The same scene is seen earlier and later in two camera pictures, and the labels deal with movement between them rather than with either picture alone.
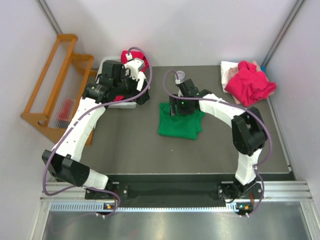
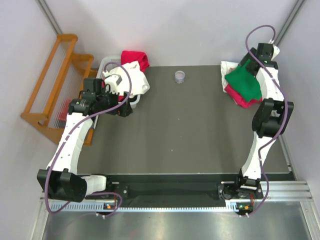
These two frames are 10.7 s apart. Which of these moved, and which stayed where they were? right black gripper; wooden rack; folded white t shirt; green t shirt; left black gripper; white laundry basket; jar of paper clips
Moved: right black gripper; green t shirt; left black gripper
Stayed: jar of paper clips; folded white t shirt; wooden rack; white laundry basket
